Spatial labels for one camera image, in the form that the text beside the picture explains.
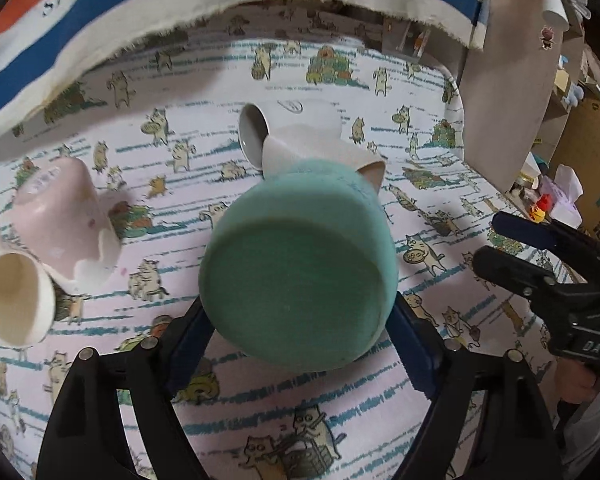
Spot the red yellow toy figure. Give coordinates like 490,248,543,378
529,194,552,224

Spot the green cup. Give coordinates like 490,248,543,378
198,158,398,373

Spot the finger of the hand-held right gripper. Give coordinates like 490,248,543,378
492,210,600,263
472,246,563,307

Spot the beige cup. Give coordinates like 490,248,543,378
261,122,387,201

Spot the red white blue striped cloth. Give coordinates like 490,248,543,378
0,0,493,150

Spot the pink cup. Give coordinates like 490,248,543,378
5,156,122,291

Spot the cat print blanket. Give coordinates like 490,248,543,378
0,2,581,480

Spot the white tissue pack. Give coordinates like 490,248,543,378
539,164,586,227

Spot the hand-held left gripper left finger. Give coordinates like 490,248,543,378
37,298,217,480

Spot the person's right forearm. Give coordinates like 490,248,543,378
557,375,600,480

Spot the person's right hand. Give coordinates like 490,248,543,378
554,357,600,406

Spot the wooden shelf unit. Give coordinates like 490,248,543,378
455,0,600,198

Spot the white ceramic mug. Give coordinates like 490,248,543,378
238,98,343,171

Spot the cardboard box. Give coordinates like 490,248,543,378
550,94,600,243

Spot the white paper cup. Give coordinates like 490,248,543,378
540,0,572,32

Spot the blue plush toy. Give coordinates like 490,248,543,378
561,79,587,107

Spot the cream cup with handle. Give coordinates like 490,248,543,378
0,205,57,347

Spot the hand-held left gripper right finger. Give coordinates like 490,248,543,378
384,294,566,480

